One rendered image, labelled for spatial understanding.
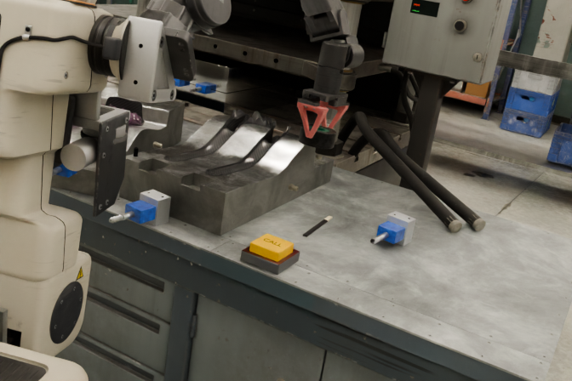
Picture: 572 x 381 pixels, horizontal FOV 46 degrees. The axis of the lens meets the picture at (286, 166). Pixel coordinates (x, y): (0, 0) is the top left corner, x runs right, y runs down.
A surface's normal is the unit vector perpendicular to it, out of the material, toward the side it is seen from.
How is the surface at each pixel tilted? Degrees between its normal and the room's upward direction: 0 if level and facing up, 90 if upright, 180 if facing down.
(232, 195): 90
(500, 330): 0
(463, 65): 90
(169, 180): 90
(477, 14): 90
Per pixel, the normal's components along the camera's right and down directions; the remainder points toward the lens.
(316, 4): -0.32, 0.70
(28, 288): -0.19, 0.13
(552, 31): -0.52, 0.18
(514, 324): 0.15, -0.94
